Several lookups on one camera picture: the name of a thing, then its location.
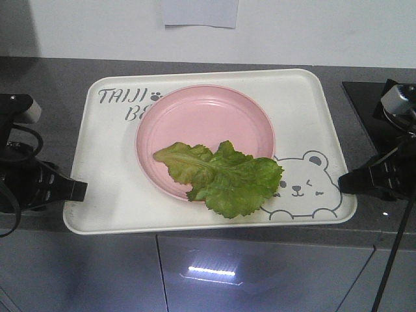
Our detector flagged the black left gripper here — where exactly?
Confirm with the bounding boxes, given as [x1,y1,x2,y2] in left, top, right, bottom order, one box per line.
[1,159,88,211]

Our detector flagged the black induction cooktop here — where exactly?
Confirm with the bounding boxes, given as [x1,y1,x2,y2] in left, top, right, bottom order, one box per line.
[342,79,411,153]

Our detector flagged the black left camera cable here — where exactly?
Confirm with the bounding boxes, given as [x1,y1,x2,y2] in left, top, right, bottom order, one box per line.
[0,123,45,238]

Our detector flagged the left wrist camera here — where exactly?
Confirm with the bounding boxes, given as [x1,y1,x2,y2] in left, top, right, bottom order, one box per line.
[1,94,42,124]

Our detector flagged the white paper sheet on wall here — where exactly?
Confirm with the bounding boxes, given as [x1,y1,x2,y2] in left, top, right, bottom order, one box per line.
[161,0,239,29]

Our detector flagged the black camera cable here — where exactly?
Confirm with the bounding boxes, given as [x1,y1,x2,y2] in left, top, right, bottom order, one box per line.
[0,123,45,238]
[370,110,416,312]

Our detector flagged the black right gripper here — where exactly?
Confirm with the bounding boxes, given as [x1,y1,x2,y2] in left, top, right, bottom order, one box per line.
[338,153,415,200]

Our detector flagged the green lettuce leaf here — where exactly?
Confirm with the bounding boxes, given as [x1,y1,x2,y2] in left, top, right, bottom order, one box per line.
[153,140,284,219]

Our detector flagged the black right camera cable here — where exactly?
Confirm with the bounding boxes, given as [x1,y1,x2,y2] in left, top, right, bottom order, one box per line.
[370,110,416,312]

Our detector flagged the pink round plate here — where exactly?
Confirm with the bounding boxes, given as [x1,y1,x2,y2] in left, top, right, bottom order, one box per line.
[136,85,276,200]

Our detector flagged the cream bear serving tray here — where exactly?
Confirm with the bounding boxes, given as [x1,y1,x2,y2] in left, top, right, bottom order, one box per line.
[63,69,358,235]

